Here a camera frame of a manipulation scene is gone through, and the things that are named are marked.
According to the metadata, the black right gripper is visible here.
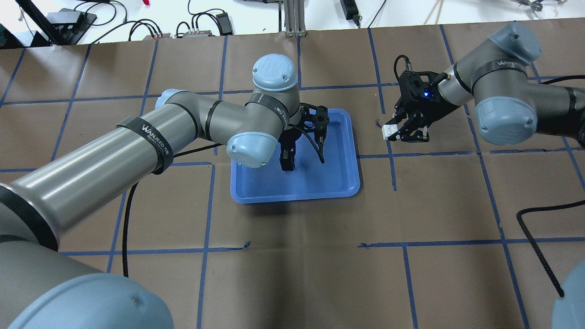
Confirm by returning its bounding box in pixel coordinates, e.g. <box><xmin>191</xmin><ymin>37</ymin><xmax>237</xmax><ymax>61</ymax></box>
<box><xmin>386</xmin><ymin>69</ymin><xmax>460</xmax><ymax>142</ymax></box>

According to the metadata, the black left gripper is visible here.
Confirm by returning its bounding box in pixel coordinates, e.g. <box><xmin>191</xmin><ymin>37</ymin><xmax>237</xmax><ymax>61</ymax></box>
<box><xmin>279</xmin><ymin>104</ymin><xmax>330</xmax><ymax>171</ymax></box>

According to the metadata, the white block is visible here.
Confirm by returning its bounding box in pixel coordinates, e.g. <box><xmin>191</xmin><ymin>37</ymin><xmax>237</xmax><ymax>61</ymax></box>
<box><xmin>382</xmin><ymin>124</ymin><xmax>399</xmax><ymax>141</ymax></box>

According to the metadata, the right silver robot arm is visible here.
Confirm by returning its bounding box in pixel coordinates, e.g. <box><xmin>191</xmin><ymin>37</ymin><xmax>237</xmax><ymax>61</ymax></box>
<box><xmin>382</xmin><ymin>21</ymin><xmax>584</xmax><ymax>147</ymax></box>

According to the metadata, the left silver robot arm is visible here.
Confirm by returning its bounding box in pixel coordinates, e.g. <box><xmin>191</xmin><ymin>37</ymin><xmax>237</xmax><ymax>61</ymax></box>
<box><xmin>0</xmin><ymin>53</ymin><xmax>309</xmax><ymax>329</ymax></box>

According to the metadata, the blue plastic tray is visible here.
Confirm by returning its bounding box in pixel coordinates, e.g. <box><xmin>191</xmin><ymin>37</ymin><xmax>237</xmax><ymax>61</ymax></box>
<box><xmin>230</xmin><ymin>108</ymin><xmax>360</xmax><ymax>204</ymax></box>

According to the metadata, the brown paper table cover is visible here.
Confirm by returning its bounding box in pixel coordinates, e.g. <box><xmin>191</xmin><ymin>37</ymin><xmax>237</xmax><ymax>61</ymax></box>
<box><xmin>0</xmin><ymin>23</ymin><xmax>584</xmax><ymax>329</ymax></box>

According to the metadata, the black power adapter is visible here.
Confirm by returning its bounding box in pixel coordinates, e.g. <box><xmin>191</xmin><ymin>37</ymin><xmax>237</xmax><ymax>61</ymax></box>
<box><xmin>340</xmin><ymin>0</ymin><xmax>360</xmax><ymax>21</ymax></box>

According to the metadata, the black monitor stand base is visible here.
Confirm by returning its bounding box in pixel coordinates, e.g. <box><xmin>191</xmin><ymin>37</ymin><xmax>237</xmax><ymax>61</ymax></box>
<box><xmin>47</xmin><ymin>8</ymin><xmax>97</xmax><ymax>45</ymax></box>

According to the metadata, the aluminium frame post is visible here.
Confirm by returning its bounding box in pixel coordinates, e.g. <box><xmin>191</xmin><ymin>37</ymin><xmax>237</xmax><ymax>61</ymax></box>
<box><xmin>282</xmin><ymin>0</ymin><xmax>307</xmax><ymax>37</ymax></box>

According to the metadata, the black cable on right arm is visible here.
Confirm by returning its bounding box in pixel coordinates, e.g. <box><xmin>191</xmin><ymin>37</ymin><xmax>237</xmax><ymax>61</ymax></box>
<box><xmin>516</xmin><ymin>199</ymin><xmax>585</xmax><ymax>298</ymax></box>

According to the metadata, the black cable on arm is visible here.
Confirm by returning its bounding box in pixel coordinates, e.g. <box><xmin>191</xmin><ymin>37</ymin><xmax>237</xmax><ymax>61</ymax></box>
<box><xmin>516</xmin><ymin>199</ymin><xmax>585</xmax><ymax>298</ymax></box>
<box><xmin>122</xmin><ymin>144</ymin><xmax>224</xmax><ymax>277</ymax></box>

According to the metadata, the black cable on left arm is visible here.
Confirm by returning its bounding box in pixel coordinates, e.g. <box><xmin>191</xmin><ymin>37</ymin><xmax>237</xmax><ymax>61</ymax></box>
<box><xmin>122</xmin><ymin>144</ymin><xmax>224</xmax><ymax>277</ymax></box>

